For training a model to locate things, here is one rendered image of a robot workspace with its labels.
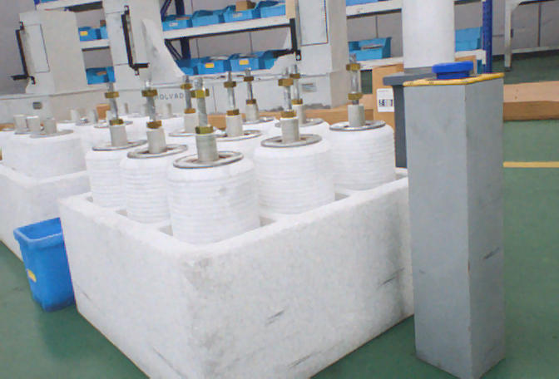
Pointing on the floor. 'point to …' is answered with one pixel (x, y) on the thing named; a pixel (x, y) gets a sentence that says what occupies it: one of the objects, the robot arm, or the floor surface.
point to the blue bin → (46, 263)
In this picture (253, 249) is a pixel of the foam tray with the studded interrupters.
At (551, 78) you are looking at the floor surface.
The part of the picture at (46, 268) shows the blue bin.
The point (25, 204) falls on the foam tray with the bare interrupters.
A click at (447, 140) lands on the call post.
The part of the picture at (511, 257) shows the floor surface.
